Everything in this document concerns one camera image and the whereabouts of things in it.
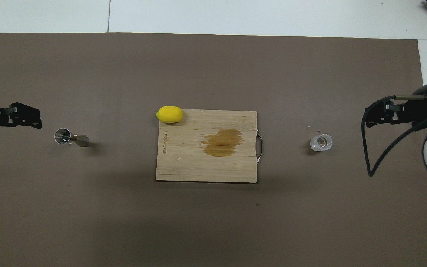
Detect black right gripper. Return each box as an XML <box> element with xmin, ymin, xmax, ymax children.
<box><xmin>365</xmin><ymin>85</ymin><xmax>427</xmax><ymax>130</ymax></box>

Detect steel double jigger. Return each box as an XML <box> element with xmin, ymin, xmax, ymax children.
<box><xmin>54</xmin><ymin>128</ymin><xmax>90</xmax><ymax>148</ymax></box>

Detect small clear plastic cup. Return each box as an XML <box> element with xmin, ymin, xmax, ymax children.
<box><xmin>309</xmin><ymin>133</ymin><xmax>333</xmax><ymax>151</ymax></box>

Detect brown table mat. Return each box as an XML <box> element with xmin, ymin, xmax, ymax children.
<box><xmin>0</xmin><ymin>33</ymin><xmax>427</xmax><ymax>267</ymax></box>

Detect yellow lemon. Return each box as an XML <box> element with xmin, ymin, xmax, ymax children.
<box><xmin>156</xmin><ymin>106</ymin><xmax>183</xmax><ymax>123</ymax></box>

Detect bamboo cutting board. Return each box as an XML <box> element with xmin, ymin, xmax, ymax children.
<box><xmin>156</xmin><ymin>109</ymin><xmax>263</xmax><ymax>183</ymax></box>

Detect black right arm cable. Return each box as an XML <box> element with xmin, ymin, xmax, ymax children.
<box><xmin>361</xmin><ymin>95</ymin><xmax>427</xmax><ymax>177</ymax></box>

